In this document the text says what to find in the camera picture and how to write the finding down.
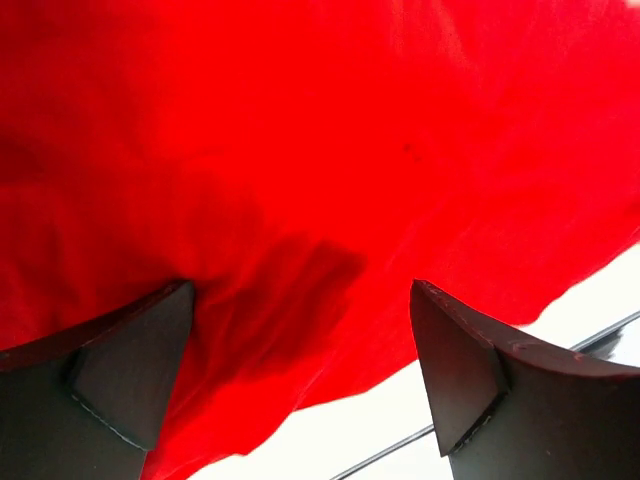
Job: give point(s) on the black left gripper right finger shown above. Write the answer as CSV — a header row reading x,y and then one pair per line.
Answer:
x,y
507,405

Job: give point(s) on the red t-shirt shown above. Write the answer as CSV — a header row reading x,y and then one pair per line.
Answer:
x,y
301,163

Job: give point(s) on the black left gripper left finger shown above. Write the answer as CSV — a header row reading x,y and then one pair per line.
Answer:
x,y
89,402

